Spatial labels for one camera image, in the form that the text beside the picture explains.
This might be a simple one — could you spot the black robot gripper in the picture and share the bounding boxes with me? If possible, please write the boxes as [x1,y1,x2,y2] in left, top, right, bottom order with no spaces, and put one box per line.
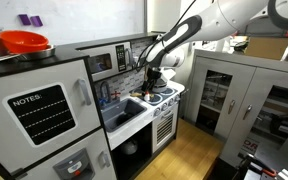
[141,68,162,93]

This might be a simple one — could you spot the white salt cellar orange cap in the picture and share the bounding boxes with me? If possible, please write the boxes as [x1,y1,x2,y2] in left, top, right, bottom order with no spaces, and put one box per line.
[144,93,150,102]

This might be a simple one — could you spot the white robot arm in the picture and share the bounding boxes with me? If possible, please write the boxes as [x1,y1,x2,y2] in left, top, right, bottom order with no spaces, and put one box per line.
[139,0,288,91]

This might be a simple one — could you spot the grey pot with lid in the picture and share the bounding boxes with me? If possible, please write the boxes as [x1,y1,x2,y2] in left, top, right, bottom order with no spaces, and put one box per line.
[152,76,167,93]

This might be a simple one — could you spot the grey toy faucet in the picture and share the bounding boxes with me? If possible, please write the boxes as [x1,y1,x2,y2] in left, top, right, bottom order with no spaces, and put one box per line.
[100,81,112,105]

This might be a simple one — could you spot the toy microwave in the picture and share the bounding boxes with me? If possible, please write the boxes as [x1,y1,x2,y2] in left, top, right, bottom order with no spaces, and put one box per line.
[82,42,132,81]

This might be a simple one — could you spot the toy play kitchen unit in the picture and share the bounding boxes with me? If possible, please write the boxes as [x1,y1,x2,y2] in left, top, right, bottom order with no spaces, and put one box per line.
[0,31,186,180]

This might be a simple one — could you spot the silver metal tray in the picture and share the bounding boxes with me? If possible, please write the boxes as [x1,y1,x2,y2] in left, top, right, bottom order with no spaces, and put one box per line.
[0,45,56,61]

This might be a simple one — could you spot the grey metal cabinet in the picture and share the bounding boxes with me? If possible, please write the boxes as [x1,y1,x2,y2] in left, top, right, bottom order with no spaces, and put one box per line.
[184,50,288,166]

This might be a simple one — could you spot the purple magnet right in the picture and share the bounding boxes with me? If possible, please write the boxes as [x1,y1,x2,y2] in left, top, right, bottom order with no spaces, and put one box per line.
[30,16,43,27]

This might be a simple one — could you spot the purple magnet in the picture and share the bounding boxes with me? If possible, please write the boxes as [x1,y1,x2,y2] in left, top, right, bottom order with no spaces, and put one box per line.
[30,16,43,27]
[18,14,31,26]

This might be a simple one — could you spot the purple magnet left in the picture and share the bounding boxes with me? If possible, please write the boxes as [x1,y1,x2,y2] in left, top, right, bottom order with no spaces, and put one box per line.
[18,14,31,26]

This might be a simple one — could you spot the orange bowl on top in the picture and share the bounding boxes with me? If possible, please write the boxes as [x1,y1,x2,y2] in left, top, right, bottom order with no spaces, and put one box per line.
[0,30,49,53]

